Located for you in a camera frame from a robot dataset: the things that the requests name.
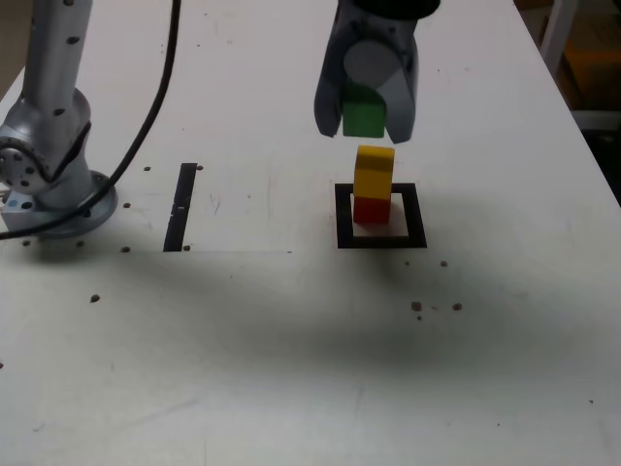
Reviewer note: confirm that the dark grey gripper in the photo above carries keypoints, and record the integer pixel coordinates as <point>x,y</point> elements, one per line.
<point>383,30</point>

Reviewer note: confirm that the green cube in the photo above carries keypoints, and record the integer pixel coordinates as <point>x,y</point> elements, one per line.
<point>364,121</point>

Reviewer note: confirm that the yellow cube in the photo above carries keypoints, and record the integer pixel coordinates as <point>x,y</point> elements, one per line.
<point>372,175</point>

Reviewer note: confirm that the red cube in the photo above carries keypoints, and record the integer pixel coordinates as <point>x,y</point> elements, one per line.
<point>371,211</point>

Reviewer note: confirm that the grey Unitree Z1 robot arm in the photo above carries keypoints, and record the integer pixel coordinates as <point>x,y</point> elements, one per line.
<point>53,111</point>

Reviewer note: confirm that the black tape square outline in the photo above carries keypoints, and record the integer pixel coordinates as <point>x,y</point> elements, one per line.
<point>343,228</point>

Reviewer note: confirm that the black tape strip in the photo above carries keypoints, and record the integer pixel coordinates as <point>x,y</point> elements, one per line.
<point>177,228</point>

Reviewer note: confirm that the yellow cardboard box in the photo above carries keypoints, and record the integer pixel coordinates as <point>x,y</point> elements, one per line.
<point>592,63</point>

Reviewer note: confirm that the white metal frame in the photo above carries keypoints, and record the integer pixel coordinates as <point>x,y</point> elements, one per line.
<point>553,29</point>

